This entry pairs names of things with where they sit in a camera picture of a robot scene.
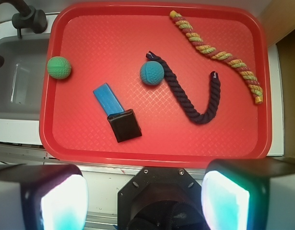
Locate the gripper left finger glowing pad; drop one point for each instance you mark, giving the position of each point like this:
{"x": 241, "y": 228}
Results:
{"x": 42, "y": 197}

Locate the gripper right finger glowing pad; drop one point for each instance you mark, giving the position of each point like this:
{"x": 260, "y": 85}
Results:
{"x": 249, "y": 194}

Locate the black box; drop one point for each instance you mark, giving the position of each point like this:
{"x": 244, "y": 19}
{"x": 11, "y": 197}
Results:
{"x": 125, "y": 125}

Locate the grey sink basin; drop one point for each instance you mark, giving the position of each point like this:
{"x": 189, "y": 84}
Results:
{"x": 22, "y": 76}

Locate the blue rectangular block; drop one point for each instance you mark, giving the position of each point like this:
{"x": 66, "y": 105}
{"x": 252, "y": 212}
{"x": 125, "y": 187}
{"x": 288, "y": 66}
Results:
{"x": 108, "y": 100}

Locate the green dimpled ball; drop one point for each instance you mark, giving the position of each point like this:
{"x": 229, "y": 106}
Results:
{"x": 59, "y": 67}

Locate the red plastic tray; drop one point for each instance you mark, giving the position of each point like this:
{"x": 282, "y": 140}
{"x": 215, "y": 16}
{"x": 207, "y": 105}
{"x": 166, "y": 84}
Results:
{"x": 106, "y": 42}

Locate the blue dimpled ball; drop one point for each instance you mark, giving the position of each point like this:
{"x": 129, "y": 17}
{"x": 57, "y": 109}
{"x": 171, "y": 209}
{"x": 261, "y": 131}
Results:
{"x": 152, "y": 73}

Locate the black sink faucet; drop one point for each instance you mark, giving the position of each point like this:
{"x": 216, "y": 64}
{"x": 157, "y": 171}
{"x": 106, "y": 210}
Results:
{"x": 28, "y": 17}

